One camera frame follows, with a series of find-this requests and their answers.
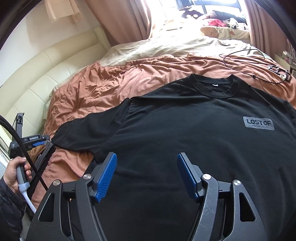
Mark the pile of clothes by window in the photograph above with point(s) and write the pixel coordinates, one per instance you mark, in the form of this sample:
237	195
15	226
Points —
222	19

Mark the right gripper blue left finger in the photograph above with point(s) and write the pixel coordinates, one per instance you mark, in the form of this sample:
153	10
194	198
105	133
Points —
102	176

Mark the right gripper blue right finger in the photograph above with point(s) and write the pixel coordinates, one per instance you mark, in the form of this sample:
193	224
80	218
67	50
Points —
191	176

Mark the pink curtain left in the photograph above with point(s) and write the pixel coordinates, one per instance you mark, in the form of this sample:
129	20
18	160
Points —
123	21

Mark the small black device on bed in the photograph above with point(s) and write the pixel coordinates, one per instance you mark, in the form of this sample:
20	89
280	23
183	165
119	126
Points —
284	74

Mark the rust orange bed blanket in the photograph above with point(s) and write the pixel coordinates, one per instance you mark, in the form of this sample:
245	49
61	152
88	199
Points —
97	88

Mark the cream hanging cloth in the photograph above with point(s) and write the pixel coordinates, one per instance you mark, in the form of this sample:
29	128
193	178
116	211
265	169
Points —
57	9

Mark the pink curtain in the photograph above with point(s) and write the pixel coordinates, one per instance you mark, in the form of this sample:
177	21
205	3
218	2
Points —
123	21
265	34

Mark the person's left hand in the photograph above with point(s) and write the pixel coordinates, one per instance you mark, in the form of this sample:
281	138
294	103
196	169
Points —
10	173

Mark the pink curtain right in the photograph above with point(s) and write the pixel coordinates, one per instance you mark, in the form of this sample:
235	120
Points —
265	34

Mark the cream bed sheet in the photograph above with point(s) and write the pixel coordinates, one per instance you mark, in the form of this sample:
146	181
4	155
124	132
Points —
175	42

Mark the stack of folded clothes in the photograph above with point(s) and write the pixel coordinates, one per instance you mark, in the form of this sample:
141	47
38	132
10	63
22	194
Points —
40	155

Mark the patterned pillow with bear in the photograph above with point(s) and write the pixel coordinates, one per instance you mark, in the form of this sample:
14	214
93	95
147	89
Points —
225	33

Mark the cream padded headboard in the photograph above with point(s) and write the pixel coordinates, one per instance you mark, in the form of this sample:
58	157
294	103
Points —
28	89

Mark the black long-sleeve sweatshirt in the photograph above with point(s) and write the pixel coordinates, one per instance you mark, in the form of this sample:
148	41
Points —
173	142

